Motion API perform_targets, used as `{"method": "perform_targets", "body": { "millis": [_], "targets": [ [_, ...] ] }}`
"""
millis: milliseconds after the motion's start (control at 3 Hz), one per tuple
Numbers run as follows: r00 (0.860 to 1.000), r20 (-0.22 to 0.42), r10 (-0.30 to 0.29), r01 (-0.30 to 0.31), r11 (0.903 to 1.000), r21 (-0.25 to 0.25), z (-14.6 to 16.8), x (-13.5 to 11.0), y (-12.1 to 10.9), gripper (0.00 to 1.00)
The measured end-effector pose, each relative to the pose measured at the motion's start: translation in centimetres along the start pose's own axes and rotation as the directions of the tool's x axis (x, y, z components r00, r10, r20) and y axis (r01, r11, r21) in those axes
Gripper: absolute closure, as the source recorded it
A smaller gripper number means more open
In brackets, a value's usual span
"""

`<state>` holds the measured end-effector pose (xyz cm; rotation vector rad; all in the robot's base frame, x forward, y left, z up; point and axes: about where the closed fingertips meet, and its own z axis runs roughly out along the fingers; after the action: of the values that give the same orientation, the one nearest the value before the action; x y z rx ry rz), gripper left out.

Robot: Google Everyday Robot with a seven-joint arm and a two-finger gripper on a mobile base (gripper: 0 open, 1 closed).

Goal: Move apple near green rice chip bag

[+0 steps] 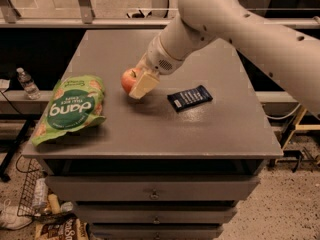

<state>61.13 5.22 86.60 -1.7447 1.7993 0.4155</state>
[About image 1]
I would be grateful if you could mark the clear plastic water bottle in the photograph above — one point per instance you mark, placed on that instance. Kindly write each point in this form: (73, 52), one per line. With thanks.
(28, 84)

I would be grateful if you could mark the wire basket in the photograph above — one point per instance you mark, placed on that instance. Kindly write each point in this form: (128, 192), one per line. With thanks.
(37, 200)

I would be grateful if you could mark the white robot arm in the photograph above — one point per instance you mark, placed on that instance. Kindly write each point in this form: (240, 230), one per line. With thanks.
(288, 57)

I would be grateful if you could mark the dark blue snack bar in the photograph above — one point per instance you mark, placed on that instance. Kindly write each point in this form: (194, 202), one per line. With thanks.
(186, 99)

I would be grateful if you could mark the brown snack bag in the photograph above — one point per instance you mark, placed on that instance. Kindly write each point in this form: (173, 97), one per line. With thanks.
(70, 229)

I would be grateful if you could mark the grey drawer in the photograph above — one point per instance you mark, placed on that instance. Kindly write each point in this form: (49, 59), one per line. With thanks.
(156, 232)
(152, 188)
(156, 213)

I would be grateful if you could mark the green rice chip bag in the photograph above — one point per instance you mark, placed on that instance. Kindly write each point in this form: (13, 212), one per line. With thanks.
(77, 103)

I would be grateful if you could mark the grey drawer cabinet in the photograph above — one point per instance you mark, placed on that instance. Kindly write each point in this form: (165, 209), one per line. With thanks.
(229, 136)

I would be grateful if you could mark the red apple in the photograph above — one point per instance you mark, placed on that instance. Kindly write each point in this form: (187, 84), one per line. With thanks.
(129, 78)

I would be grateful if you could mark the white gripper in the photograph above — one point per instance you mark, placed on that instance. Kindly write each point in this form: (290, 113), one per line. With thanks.
(159, 59)

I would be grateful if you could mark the bottom grey drawer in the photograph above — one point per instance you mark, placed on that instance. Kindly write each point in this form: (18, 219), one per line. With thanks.
(156, 232)

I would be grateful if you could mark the middle grey drawer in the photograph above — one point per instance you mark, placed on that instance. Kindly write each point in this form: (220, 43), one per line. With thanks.
(156, 213)

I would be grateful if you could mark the white shoe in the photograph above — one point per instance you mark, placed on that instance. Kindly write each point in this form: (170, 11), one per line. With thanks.
(11, 221)

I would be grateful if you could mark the yellow metal frame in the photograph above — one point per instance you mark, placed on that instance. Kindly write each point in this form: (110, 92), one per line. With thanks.
(296, 125)

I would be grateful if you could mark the top grey drawer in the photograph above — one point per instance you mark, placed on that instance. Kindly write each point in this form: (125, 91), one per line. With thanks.
(152, 188)

